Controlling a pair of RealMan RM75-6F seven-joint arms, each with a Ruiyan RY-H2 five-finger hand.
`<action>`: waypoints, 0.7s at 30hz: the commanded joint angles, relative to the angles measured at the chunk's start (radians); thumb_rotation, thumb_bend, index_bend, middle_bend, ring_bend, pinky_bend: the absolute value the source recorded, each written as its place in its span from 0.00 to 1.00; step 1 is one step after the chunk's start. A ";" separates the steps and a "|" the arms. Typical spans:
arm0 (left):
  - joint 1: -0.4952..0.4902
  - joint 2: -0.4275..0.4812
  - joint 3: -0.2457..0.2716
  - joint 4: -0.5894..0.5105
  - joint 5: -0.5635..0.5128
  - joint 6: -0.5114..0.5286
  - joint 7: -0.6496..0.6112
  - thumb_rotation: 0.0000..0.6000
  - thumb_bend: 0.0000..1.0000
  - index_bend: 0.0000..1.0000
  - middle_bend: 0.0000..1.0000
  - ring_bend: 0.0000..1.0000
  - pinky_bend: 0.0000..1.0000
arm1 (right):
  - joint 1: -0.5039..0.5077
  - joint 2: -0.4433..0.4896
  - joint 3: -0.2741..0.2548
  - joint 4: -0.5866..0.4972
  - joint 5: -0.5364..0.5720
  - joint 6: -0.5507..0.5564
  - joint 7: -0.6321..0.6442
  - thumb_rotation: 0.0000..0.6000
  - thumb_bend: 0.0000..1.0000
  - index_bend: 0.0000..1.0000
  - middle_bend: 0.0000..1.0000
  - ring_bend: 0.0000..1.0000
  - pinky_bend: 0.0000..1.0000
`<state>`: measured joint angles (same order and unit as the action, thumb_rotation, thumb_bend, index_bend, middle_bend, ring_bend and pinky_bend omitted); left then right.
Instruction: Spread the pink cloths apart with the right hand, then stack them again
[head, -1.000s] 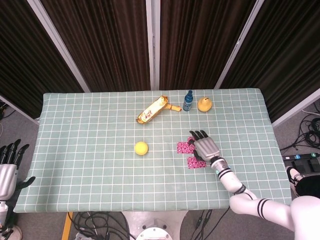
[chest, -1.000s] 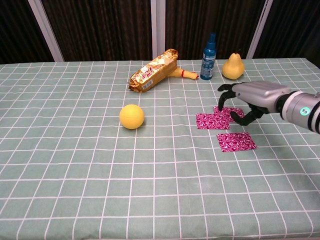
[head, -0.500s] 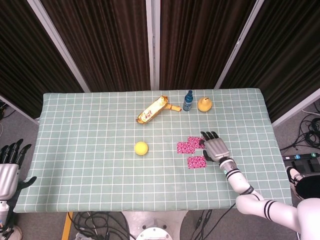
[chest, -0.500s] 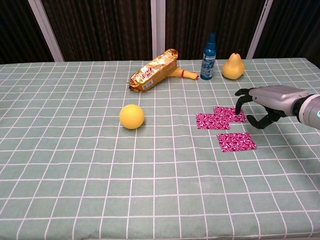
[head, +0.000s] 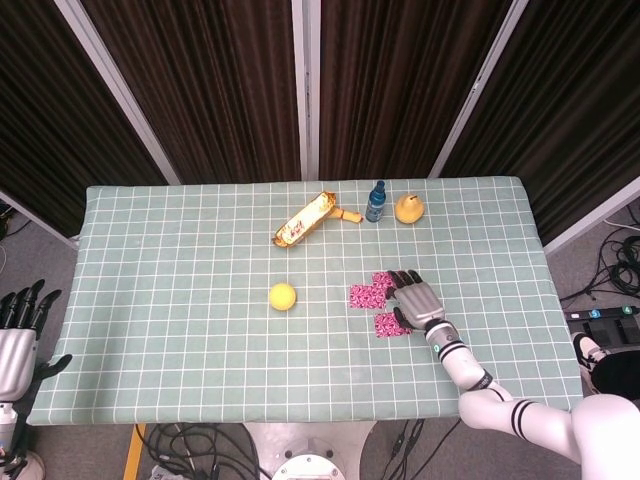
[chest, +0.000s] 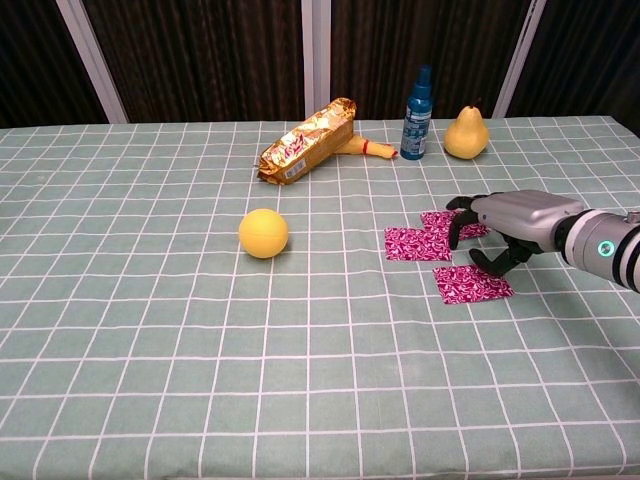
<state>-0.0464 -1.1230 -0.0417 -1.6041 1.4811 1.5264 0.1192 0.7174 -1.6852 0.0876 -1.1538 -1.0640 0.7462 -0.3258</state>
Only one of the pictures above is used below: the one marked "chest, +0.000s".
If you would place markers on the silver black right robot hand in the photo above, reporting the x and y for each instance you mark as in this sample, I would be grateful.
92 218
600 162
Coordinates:
525 215

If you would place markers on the golden foil snack package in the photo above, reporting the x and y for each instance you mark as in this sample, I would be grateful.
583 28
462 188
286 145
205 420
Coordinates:
305 145

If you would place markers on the white divider post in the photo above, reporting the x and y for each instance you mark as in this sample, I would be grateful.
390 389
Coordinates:
520 55
316 55
92 62

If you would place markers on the yellow ball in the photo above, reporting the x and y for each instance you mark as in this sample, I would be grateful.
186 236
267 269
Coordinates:
263 233

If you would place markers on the yellow pear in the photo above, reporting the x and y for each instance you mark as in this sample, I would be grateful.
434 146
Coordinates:
467 135

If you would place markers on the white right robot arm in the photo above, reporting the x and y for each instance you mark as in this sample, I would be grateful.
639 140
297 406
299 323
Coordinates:
590 232

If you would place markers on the green checked tablecloth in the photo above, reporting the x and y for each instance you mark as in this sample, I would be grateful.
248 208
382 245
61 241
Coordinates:
250 360

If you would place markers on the dark fabric divider panel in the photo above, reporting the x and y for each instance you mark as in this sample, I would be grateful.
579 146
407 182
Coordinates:
200 55
30 60
390 45
590 55

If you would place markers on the yellow rubber chicken toy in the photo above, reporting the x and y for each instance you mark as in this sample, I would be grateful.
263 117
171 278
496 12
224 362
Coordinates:
375 149

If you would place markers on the blue spray bottle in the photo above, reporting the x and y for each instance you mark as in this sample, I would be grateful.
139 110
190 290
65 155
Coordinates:
416 125

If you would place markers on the pink patterned packet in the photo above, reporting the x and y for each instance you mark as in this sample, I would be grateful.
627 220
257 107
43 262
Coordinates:
470 286
437 220
415 245

